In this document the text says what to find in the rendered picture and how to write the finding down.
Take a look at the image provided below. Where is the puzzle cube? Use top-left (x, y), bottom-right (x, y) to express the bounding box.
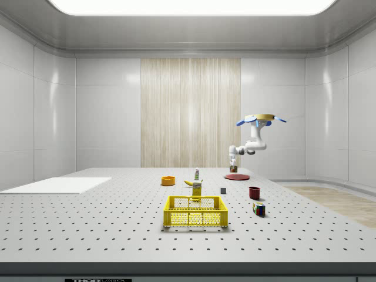
top-left (252, 202), bottom-right (267, 217)

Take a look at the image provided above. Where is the yellow basket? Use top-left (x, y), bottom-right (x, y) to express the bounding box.
top-left (163, 195), bottom-right (229, 229)

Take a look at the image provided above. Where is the white board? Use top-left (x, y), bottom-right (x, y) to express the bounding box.
top-left (0, 177), bottom-right (113, 194)

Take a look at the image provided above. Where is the white and yellow box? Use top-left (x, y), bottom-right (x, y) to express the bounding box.
top-left (192, 181), bottom-right (203, 202)

